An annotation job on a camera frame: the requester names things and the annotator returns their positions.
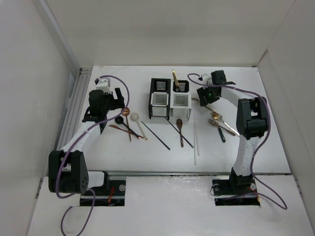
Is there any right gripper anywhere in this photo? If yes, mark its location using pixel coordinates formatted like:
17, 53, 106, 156
196, 83, 220, 107

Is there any copper round spoon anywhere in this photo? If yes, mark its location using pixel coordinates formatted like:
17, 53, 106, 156
122, 108, 132, 142

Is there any black round spoon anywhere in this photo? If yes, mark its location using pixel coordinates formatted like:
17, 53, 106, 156
115, 116, 141, 139

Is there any silver fork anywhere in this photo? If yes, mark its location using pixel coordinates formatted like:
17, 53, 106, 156
218, 114, 240, 137

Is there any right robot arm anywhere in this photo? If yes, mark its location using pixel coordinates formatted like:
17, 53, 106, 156
197, 70, 270, 194

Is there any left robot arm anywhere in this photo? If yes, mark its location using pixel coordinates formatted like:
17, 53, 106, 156
48, 88, 125, 198

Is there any copper knife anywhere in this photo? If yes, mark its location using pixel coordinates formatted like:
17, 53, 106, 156
109, 124, 144, 139

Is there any rose gold fork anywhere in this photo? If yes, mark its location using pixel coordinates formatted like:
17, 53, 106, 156
211, 112, 236, 135

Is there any white utensil rack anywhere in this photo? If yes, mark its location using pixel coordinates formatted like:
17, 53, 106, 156
170, 80, 191, 121

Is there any white chopstick right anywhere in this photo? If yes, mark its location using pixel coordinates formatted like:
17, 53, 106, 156
194, 116, 200, 156

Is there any white chopstick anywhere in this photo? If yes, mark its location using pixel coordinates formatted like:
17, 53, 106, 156
194, 116, 200, 156
193, 124, 197, 166

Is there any brown wooden spoon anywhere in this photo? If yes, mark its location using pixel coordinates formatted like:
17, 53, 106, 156
176, 118, 184, 148

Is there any black utensil rack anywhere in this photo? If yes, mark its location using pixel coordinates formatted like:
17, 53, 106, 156
148, 78, 171, 120

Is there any white chopstick left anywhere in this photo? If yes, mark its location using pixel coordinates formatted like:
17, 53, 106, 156
193, 124, 197, 166

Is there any black chopstick right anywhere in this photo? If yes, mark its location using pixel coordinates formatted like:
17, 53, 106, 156
164, 118, 194, 148

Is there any black chopstick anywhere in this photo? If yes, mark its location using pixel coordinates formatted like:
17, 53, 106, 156
164, 118, 194, 148
141, 121, 171, 150

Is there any black chopstick left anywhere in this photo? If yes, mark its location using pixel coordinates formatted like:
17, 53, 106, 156
141, 121, 171, 150

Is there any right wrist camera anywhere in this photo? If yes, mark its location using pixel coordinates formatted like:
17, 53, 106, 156
198, 74, 213, 86

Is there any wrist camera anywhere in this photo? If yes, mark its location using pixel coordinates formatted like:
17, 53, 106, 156
94, 77, 111, 93
198, 74, 213, 86

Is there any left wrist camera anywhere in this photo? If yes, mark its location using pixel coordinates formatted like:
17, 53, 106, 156
94, 77, 111, 93

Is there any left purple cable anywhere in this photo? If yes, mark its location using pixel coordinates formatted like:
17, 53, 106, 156
56, 75, 130, 236

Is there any purple cable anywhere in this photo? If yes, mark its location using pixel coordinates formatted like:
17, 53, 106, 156
187, 72, 288, 210
56, 75, 130, 236

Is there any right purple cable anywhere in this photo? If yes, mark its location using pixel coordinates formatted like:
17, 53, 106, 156
187, 72, 288, 210

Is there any aluminium rail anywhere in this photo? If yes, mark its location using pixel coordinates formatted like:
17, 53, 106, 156
108, 171, 293, 178

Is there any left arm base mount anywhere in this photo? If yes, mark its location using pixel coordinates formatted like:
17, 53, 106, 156
93, 175, 126, 207

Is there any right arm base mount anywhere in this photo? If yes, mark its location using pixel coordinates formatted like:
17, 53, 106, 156
210, 179, 260, 206

